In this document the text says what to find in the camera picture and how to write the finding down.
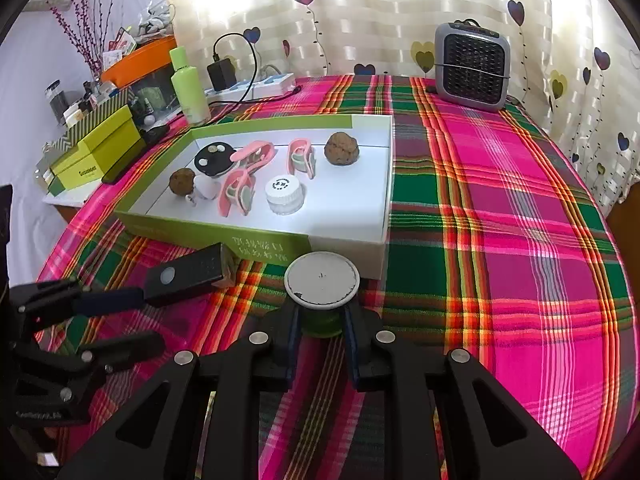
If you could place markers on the black charger plug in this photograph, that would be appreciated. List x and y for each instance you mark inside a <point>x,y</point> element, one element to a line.
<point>221,74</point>

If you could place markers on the orange storage bin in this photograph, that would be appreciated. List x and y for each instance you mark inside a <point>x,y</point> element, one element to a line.
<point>142,62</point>

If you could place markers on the striped patterned box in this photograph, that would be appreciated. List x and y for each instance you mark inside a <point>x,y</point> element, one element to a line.
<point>82,127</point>

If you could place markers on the lime green cardboard box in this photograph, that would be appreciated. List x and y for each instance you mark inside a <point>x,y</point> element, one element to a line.
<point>97,152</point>

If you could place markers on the white and blue power strip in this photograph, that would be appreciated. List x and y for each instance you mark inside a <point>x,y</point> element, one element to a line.
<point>270,84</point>

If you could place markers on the black round compact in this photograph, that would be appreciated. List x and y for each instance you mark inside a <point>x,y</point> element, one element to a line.
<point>215,159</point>

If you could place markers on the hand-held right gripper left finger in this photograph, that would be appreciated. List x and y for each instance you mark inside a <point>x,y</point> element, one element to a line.
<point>292,347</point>

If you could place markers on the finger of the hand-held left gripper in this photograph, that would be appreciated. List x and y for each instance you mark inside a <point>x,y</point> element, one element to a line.
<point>107,299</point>
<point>115,347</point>

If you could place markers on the pink flower branches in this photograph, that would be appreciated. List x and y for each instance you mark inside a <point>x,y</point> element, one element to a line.
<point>82,20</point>

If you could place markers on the green jar with white lid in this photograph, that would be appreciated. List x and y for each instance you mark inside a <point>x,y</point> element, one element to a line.
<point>322,280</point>

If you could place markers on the pink hair clip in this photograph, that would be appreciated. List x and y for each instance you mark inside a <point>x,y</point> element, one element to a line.
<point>239,192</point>
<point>301,159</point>
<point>255,152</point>

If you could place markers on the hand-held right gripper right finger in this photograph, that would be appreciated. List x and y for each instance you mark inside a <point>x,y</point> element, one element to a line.
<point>350,347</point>

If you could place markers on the black smartphone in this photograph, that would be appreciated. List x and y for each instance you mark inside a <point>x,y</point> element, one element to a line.
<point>131,157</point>

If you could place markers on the heart print curtain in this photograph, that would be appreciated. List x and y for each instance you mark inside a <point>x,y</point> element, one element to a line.
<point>390,15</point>

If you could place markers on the white round ribbed cap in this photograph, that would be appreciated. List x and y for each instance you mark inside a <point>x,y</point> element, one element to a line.
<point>284,194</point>

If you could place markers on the large brown walnut ball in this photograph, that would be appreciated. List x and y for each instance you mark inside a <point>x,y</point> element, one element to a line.
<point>342,148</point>

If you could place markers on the white bundle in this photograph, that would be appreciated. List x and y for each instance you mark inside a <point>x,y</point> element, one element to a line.
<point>155,20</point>

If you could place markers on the small brown walnut ball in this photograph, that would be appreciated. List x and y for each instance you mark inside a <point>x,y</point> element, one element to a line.
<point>182,182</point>

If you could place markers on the grey portable heater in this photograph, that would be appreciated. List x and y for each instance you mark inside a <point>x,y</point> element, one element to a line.
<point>472,67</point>

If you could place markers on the green and white tray box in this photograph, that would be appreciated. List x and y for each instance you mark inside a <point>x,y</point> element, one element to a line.
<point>345,220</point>

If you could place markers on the pink plaid tablecloth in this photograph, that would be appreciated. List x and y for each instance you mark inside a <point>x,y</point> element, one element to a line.
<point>500,260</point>

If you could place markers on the wooden cabinet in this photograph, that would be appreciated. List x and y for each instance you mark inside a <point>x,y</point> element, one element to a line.
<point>625,225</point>

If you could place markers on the light green lotion bottle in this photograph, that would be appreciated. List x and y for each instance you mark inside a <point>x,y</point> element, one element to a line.
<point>190,90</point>

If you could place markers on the glass jar with black lid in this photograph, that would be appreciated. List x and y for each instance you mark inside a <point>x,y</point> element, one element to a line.
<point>55,102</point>

